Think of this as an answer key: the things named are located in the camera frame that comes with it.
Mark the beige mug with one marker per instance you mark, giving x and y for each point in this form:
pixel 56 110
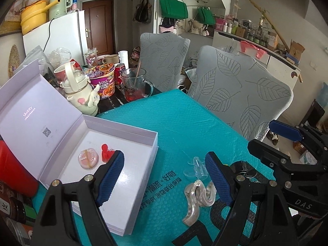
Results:
pixel 111 59

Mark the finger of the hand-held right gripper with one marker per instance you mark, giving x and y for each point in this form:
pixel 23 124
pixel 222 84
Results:
pixel 266 151
pixel 284 130

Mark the clear hair clip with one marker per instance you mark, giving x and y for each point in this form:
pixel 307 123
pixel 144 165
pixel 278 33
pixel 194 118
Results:
pixel 196 167

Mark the clear plastic bag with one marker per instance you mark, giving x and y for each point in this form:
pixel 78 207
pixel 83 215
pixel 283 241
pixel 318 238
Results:
pixel 60 55

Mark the bamboo pole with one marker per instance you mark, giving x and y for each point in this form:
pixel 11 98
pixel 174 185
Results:
pixel 266 15

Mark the large grey leaf-print chair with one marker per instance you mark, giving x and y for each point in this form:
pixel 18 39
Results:
pixel 235 89

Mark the purple instant noodle bowl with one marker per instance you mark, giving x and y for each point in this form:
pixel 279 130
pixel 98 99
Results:
pixel 102 82

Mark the stirring stick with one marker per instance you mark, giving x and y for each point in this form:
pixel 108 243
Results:
pixel 137 71

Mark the framed picture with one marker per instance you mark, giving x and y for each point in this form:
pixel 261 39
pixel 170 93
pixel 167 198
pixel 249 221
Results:
pixel 10 25

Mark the red canister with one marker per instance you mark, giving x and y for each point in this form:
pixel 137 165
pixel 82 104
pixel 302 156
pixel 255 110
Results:
pixel 15 169

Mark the green electric kettle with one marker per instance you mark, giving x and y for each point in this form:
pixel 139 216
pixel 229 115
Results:
pixel 59 5

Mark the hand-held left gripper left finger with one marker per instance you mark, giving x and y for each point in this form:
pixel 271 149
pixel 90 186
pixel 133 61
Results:
pixel 111 179

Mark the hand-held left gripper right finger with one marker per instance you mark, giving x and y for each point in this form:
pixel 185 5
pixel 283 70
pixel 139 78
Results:
pixel 217 179

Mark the glass mug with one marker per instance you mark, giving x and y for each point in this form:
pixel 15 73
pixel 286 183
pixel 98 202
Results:
pixel 134 87

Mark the white refrigerator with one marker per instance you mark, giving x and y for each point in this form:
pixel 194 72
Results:
pixel 66 35

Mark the labelled spice jar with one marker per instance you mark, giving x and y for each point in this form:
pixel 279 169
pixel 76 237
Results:
pixel 12 207

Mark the red soda can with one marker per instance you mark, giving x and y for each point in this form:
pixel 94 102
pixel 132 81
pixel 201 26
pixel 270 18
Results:
pixel 119 74

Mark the yellow pot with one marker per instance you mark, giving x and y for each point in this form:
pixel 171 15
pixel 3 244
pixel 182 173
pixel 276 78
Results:
pixel 32 18

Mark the pink and black bag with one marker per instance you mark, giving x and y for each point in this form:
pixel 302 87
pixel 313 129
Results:
pixel 167 27

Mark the white cabinet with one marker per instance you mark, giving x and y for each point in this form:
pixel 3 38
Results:
pixel 279 66

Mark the white gift box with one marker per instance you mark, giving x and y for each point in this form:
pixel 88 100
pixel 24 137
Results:
pixel 130 184

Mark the red flower hair clip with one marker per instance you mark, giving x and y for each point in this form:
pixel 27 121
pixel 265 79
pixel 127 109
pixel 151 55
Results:
pixel 106 155

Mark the pink checked bag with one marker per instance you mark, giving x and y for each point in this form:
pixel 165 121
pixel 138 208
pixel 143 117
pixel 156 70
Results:
pixel 135 53

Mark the pink round compact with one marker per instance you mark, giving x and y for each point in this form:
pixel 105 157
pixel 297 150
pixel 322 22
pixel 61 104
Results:
pixel 88 158

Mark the white paper roll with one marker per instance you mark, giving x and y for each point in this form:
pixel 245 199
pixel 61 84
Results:
pixel 123 59

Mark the pearly wavy hair clip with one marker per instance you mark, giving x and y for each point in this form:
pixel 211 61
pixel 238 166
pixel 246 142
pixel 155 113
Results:
pixel 197 197

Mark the row of bottles and jars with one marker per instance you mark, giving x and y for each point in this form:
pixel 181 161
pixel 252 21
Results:
pixel 246 30

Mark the teal bubble mailer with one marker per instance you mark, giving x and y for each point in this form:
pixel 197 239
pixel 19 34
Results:
pixel 179 133

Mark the black hanging handbag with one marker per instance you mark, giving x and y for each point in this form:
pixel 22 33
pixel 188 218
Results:
pixel 142 10

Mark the green tote bag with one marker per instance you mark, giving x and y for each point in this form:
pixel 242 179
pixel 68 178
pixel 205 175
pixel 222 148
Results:
pixel 173 9

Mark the small grey leaf-print chair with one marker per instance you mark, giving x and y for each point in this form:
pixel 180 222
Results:
pixel 164 59

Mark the brown door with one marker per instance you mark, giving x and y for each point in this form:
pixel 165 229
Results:
pixel 98 23

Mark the wall socket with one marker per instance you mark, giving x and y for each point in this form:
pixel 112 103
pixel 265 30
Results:
pixel 314 64

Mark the woven wall decoration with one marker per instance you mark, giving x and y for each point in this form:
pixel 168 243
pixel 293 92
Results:
pixel 14 60

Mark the printed plastic cup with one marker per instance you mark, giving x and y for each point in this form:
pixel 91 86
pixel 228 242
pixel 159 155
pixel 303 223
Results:
pixel 91 59

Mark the white cartoon water bottle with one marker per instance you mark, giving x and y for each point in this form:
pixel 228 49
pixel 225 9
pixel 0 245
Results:
pixel 79 94

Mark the small pink blue bottle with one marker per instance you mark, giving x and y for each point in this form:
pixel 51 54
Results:
pixel 75 5

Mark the pink mug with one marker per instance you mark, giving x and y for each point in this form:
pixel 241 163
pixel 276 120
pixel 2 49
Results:
pixel 60 73

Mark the pink plastic bag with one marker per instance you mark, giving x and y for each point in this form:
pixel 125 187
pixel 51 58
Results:
pixel 252 47

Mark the cardboard box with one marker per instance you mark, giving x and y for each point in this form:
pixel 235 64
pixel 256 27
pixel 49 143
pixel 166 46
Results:
pixel 297 48

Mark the grey plastic bag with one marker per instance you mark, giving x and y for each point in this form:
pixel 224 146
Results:
pixel 35 56

